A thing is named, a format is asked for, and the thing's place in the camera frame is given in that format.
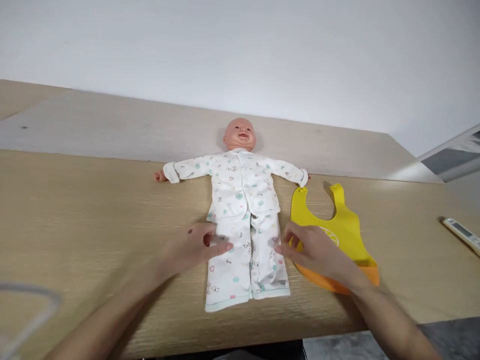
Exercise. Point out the person's left hand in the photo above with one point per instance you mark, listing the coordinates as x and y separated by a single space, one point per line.
183 251

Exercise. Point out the person's right hand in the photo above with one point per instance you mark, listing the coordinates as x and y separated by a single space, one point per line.
322 258

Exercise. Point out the white printed doll trousers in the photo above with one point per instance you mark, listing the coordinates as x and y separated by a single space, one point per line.
236 270

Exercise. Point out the yellow silicone bib orange pocket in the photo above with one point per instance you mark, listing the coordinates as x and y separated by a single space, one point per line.
337 228

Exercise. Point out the white printed doll shirt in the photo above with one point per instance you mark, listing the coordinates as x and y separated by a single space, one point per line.
240 180

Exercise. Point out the baby doll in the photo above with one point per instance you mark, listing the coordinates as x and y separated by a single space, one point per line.
240 133

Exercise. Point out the white remote control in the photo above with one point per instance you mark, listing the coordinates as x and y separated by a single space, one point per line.
463 232

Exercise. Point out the white clothes hanger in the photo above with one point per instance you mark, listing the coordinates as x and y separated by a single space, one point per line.
35 300

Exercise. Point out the white window frame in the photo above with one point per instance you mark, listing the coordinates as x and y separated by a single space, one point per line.
455 153

